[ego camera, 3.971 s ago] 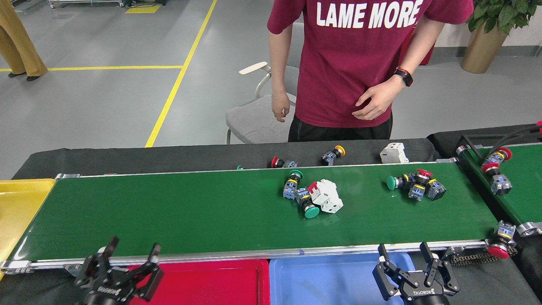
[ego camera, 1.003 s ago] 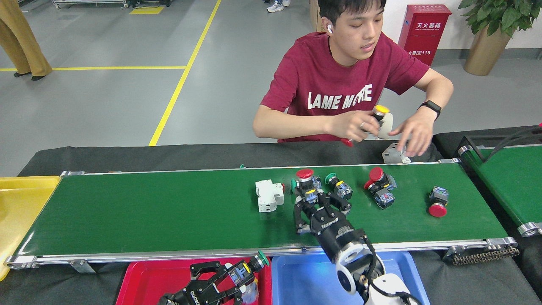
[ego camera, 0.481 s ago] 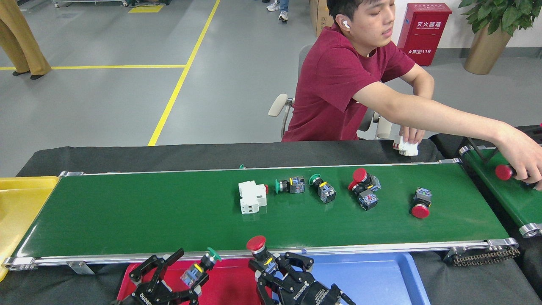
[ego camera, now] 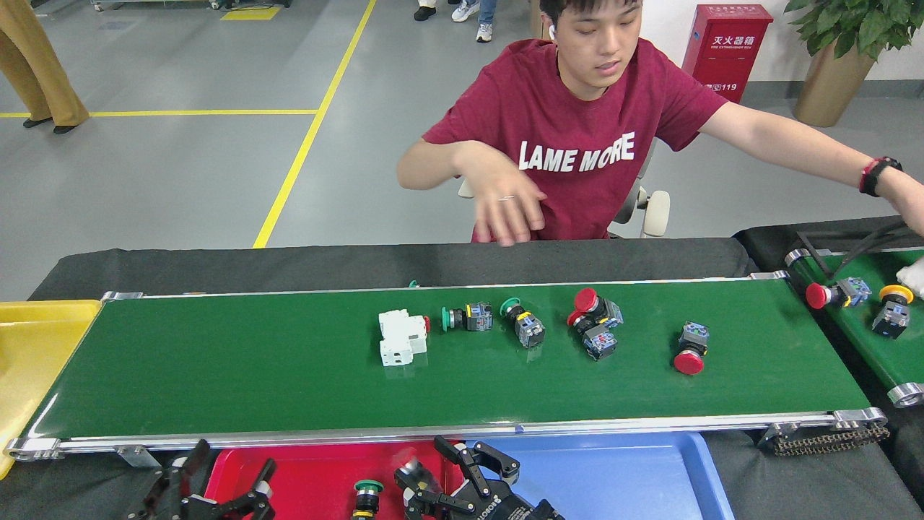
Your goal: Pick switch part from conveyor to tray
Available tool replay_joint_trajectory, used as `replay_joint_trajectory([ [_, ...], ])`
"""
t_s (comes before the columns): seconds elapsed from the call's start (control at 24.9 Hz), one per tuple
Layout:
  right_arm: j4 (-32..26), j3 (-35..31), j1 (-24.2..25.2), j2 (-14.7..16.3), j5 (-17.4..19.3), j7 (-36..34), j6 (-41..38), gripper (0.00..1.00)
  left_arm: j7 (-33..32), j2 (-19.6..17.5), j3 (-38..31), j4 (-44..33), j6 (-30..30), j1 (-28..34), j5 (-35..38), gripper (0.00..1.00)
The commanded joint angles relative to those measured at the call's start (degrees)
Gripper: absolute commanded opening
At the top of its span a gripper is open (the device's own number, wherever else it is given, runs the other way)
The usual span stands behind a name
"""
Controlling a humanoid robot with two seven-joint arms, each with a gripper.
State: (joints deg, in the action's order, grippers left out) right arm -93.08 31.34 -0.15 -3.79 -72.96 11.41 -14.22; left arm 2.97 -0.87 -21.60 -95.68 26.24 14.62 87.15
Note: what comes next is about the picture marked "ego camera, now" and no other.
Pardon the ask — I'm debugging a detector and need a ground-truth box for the yellow plastic tray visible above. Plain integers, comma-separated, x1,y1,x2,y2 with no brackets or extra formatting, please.
0,300,103,481

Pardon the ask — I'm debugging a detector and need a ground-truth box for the metal trolley frame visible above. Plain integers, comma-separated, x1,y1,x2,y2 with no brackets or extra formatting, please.
90,0,221,12

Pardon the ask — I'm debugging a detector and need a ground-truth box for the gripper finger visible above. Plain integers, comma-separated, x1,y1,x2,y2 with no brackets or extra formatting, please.
144,439,212,520
209,459,277,520

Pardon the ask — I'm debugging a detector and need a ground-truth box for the person's right hand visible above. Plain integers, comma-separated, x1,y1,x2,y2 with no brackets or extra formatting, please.
461,147,549,248

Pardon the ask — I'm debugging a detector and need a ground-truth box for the black metal bracket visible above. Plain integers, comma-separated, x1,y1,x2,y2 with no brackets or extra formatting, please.
796,231,842,280

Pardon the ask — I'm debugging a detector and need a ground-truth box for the yellow push button switch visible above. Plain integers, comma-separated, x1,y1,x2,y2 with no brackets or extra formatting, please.
871,284,915,341

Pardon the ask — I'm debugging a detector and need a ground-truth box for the red plastic tray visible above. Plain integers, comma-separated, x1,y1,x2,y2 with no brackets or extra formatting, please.
204,441,470,520

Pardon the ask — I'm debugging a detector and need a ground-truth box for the red fire extinguisher box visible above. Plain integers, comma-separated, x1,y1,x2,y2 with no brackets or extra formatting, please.
682,4,773,103

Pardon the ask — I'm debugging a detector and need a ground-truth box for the black cable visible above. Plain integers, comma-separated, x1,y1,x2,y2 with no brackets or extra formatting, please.
837,218,924,281

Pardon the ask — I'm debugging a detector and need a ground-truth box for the potted green plant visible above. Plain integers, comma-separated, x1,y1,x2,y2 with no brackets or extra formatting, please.
783,0,924,128

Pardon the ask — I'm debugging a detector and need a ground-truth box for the red push button switch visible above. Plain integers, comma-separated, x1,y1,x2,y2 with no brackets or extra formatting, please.
805,277,873,311
673,321,710,376
566,311,619,361
393,448,436,499
573,287,624,327

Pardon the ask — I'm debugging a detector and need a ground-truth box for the blue plastic tray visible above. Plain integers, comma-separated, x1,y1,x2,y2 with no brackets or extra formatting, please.
466,432,736,520

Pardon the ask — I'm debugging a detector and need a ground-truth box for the short green conveyor belt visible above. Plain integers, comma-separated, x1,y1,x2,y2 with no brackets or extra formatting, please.
785,248,924,409

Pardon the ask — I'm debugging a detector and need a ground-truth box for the black wrist watch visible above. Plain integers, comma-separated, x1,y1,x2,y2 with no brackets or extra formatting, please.
858,155,904,199

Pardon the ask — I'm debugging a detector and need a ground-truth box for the grey office chair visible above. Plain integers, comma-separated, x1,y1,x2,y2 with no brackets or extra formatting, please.
458,137,672,241

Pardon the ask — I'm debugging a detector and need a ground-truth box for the black drive chain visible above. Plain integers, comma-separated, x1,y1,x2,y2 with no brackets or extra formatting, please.
758,421,891,457

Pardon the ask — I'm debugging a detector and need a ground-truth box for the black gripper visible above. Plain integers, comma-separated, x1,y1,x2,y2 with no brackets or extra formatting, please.
393,435,565,520

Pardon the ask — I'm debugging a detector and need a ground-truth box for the green push button switch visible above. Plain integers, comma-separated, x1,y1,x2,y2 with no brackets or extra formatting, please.
351,478,385,520
441,301,494,334
499,296,546,350

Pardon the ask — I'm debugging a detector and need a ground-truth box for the long green conveyor belt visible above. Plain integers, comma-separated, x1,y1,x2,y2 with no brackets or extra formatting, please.
4,271,890,463

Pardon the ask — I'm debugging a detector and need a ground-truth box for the person's left hand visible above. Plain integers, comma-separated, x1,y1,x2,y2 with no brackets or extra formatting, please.
894,172,924,239

